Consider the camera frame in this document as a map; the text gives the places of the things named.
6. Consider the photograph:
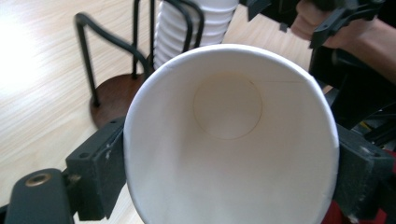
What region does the black wire cup holder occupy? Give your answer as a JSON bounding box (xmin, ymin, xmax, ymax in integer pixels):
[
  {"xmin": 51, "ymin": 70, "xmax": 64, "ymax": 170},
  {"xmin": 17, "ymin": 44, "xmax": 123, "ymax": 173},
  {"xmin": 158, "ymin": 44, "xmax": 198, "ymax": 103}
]
[{"xmin": 74, "ymin": 0, "xmax": 206, "ymax": 131}]

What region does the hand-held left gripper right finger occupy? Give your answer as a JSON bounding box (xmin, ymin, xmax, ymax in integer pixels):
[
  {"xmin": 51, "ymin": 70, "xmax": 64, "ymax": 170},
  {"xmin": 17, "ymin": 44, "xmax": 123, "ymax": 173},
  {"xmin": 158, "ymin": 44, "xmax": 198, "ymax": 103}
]
[{"xmin": 332, "ymin": 124, "xmax": 395, "ymax": 220}]

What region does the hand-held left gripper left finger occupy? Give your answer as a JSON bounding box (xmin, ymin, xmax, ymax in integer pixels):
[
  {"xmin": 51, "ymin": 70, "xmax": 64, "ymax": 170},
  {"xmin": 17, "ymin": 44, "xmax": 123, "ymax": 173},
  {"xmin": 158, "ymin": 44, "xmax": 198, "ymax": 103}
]
[{"xmin": 64, "ymin": 116, "xmax": 128, "ymax": 222}]

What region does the stack of white cups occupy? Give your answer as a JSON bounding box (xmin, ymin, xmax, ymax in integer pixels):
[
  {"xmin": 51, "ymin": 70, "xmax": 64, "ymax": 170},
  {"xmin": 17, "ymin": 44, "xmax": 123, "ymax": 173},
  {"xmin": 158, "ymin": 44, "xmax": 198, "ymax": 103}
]
[{"xmin": 153, "ymin": 0, "xmax": 241, "ymax": 71}]

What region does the white paper drinking cup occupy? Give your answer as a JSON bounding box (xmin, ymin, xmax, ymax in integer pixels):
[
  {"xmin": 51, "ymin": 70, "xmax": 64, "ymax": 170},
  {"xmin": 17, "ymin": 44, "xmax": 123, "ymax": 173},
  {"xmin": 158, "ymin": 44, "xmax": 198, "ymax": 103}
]
[{"xmin": 122, "ymin": 43, "xmax": 341, "ymax": 224}]

